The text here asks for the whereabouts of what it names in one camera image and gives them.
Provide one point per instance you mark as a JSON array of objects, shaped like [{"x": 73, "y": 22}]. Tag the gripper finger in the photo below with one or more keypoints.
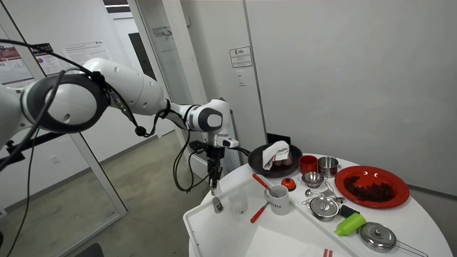
[
  {"x": 210, "y": 171},
  {"x": 217, "y": 173}
]

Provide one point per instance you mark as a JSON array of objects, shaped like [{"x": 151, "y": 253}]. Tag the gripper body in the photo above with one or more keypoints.
[{"x": 215, "y": 152}]

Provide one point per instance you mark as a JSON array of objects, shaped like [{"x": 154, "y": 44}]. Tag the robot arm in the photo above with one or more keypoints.
[{"x": 128, "y": 89}]

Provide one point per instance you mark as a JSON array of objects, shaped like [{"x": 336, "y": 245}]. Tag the white salt cellar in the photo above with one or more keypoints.
[{"x": 217, "y": 205}]

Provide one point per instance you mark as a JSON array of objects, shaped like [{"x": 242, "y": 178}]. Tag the clear plastic cup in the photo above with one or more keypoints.
[{"x": 238, "y": 205}]

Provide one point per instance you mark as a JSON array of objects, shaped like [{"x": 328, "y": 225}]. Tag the red cup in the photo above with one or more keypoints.
[{"x": 308, "y": 165}]

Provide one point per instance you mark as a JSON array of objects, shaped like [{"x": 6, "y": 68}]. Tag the steel cup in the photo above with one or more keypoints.
[{"x": 327, "y": 167}]

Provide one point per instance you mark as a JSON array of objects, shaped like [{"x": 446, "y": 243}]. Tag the black frying pan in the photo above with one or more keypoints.
[{"x": 260, "y": 167}]

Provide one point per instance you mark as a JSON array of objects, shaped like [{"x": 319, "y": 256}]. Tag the black chair back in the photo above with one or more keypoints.
[{"x": 278, "y": 138}]

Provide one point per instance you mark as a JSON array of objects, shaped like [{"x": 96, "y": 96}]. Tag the brown food piece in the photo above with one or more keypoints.
[{"x": 284, "y": 162}]

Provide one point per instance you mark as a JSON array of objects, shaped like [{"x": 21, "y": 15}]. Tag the white mug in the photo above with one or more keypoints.
[{"x": 280, "y": 203}]

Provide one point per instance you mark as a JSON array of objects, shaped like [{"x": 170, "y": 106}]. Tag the orange call bell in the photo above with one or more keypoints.
[{"x": 288, "y": 183}]

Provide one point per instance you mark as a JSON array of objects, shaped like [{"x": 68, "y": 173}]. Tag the white plastic tray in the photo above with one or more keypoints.
[{"x": 285, "y": 235}]

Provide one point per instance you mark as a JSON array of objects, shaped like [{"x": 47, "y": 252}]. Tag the small steel ladle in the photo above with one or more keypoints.
[{"x": 309, "y": 193}]

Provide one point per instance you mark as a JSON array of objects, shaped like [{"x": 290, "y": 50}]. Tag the small steel strainer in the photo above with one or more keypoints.
[{"x": 312, "y": 179}]

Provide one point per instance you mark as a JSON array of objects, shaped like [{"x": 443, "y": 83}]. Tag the small steel pot with lid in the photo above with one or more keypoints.
[{"x": 324, "y": 208}]

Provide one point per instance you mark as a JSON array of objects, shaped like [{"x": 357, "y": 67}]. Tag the small steel spatula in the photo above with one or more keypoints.
[{"x": 329, "y": 192}]

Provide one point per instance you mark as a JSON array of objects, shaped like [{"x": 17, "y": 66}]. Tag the door closer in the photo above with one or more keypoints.
[{"x": 162, "y": 31}]

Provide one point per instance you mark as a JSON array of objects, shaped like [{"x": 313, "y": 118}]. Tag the small black block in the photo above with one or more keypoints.
[{"x": 347, "y": 211}]

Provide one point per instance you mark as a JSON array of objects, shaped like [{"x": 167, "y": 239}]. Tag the white cloth with red stripes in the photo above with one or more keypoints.
[{"x": 327, "y": 253}]

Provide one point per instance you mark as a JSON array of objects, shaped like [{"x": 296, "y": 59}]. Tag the heap of dark beans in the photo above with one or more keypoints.
[{"x": 369, "y": 191}]

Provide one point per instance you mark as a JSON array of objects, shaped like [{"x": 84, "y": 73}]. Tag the steel pan with lid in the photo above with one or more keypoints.
[{"x": 377, "y": 236}]

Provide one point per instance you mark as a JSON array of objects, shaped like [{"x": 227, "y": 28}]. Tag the black stand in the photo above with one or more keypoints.
[{"x": 39, "y": 141}]

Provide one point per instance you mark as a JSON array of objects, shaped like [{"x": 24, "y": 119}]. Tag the red plate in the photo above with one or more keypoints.
[{"x": 401, "y": 191}]

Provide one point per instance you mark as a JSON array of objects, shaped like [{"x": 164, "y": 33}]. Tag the row of posters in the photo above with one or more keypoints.
[{"x": 50, "y": 60}]

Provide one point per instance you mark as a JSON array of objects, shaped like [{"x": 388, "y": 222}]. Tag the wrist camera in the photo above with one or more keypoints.
[{"x": 198, "y": 146}]

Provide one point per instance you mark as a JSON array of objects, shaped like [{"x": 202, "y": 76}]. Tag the small wall paper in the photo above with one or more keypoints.
[{"x": 241, "y": 78}]

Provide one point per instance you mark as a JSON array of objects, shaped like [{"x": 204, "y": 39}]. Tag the white wall notice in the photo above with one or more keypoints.
[{"x": 241, "y": 57}]

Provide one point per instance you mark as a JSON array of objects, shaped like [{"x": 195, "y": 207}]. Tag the wall socket plate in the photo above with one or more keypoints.
[{"x": 55, "y": 159}]

